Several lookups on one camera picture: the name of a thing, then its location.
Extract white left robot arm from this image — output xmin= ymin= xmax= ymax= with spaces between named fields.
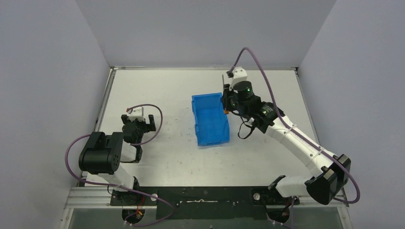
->
xmin=78 ymin=114 xmax=157 ymax=206

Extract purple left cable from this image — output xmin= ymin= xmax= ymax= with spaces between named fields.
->
xmin=64 ymin=104 xmax=175 ymax=228

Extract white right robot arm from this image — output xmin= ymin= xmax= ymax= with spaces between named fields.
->
xmin=221 ymin=81 xmax=351 ymax=205

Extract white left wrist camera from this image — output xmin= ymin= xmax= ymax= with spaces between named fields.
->
xmin=127 ymin=106 xmax=145 ymax=121

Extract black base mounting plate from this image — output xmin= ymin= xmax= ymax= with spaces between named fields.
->
xmin=110 ymin=186 xmax=299 ymax=223

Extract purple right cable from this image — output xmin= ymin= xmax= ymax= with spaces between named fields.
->
xmin=230 ymin=47 xmax=361 ymax=205

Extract blue plastic bin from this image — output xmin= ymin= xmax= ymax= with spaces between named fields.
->
xmin=192 ymin=93 xmax=230 ymax=146

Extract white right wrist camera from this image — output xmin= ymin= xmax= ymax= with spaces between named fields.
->
xmin=226 ymin=67 xmax=247 ymax=91

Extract orange handled screwdriver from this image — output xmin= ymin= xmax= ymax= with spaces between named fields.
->
xmin=221 ymin=74 xmax=229 ymax=115

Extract purple cable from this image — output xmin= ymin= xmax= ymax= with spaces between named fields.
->
xmin=230 ymin=47 xmax=361 ymax=205
xmin=64 ymin=104 xmax=175 ymax=228

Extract aluminium front rail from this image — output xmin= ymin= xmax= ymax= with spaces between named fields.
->
xmin=64 ymin=187 xmax=346 ymax=209

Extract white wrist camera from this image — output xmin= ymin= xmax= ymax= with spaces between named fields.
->
xmin=127 ymin=106 xmax=145 ymax=121
xmin=226 ymin=67 xmax=247 ymax=91

